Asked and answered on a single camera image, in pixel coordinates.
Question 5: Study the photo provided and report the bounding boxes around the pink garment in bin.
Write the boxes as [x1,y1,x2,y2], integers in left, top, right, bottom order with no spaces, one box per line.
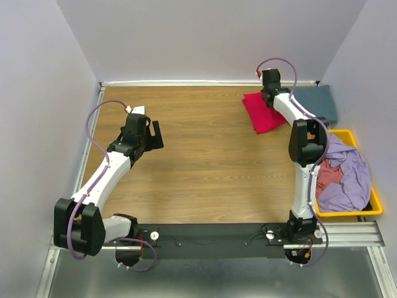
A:
[316,158,344,192]

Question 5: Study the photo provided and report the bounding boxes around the aluminium front rail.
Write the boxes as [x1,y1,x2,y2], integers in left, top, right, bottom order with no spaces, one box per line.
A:
[49,220,386,250]

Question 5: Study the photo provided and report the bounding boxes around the aluminium rail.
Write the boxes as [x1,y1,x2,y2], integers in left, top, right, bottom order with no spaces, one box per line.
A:
[63,86,106,225]
[49,220,386,250]

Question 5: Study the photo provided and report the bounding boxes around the aluminium left side rail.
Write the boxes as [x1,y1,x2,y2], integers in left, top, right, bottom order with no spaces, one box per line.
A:
[63,86,106,225]

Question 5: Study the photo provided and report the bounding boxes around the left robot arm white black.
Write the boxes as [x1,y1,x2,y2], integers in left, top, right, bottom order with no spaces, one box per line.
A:
[53,114,164,260]

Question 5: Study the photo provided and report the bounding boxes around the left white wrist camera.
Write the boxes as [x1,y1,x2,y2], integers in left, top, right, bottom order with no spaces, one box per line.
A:
[123,105,151,137]

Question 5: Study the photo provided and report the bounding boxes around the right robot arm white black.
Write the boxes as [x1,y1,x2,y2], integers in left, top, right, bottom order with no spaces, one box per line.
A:
[261,87,329,243]

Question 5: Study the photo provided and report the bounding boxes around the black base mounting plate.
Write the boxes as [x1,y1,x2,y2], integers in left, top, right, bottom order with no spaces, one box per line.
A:
[102,222,323,261]

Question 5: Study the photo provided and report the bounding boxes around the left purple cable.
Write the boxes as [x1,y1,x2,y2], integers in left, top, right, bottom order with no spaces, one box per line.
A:
[66,99,158,272]

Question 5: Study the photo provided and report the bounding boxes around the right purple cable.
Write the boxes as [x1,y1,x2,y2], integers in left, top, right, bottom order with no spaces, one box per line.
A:
[256,57,330,268]

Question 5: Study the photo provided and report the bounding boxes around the folded grey-blue t shirt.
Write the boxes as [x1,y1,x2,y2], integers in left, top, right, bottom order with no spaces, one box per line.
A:
[293,85,338,125]

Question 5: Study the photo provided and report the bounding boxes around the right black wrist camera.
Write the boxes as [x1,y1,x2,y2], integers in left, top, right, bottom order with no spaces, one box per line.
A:
[257,68,281,90]

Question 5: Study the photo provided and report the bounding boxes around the purple cable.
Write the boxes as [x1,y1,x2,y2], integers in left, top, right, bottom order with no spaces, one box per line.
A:
[66,99,158,272]
[256,57,330,268]

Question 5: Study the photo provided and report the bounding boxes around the red t shirt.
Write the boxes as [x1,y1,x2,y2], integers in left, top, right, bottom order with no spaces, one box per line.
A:
[242,92,287,134]

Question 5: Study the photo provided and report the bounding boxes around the yellow plastic bin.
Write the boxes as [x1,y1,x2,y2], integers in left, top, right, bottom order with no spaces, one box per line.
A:
[315,129,383,217]

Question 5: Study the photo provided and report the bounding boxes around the lavender t shirt in bin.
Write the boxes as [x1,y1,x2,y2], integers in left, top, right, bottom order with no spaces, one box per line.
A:
[316,133,372,213]

